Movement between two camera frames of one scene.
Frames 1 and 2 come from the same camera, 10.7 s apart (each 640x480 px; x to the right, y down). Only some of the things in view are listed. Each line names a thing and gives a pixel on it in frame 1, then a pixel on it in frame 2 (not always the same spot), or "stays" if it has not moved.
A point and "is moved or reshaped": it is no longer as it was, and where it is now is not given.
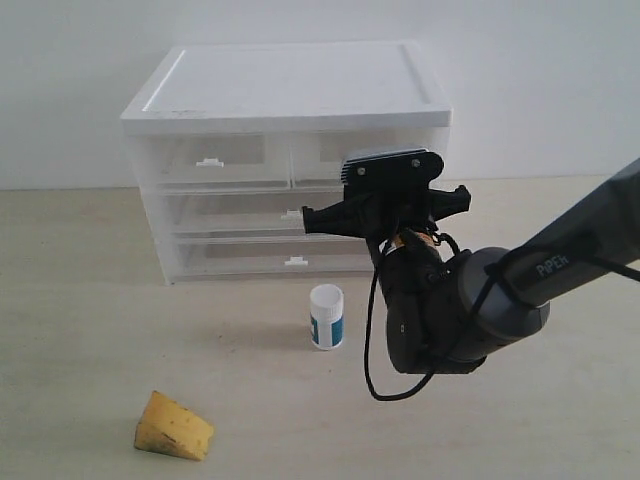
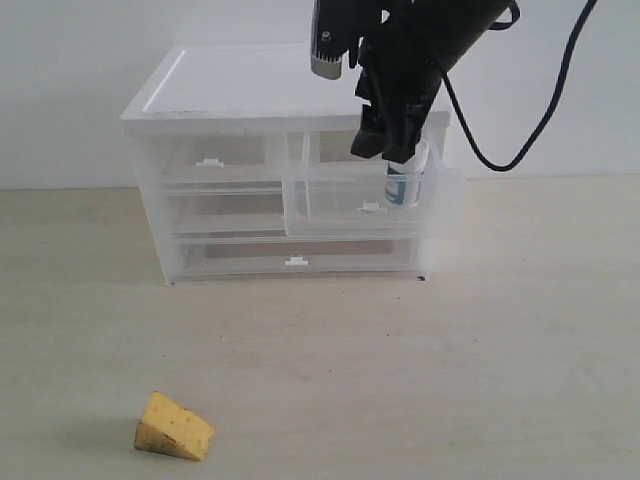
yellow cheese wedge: [168, 428] stays
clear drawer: [318, 157] is moved or reshaped
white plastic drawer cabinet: [229, 144] stays
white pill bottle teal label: [327, 323] is moved or reshaped
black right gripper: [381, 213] -> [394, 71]
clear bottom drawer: [270, 256] stays
